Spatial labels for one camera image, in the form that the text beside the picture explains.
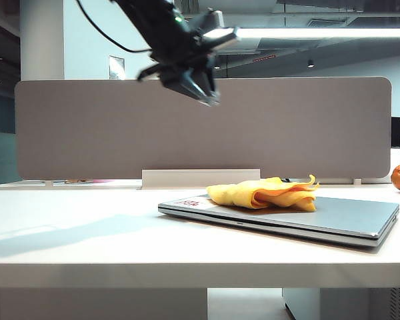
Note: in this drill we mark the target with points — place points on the small wall poster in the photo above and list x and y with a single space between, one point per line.
116 67

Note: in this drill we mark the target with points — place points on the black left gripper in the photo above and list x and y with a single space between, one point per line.
176 53

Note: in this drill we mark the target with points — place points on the silver closed laptop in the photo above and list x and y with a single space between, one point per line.
336 221

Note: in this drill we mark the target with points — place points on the red ceiling sign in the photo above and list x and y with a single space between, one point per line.
264 59

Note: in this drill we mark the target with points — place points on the black ceiling spotlight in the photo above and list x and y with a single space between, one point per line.
310 64

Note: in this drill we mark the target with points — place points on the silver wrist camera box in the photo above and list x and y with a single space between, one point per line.
216 31

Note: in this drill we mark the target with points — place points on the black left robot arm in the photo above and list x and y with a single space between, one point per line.
146 16

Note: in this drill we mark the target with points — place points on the white divider bracket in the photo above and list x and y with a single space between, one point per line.
48 183
357 181

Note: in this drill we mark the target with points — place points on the yellow microfiber rag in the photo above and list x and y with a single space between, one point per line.
240 196

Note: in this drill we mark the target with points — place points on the grey fabric desk divider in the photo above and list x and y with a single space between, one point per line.
120 133

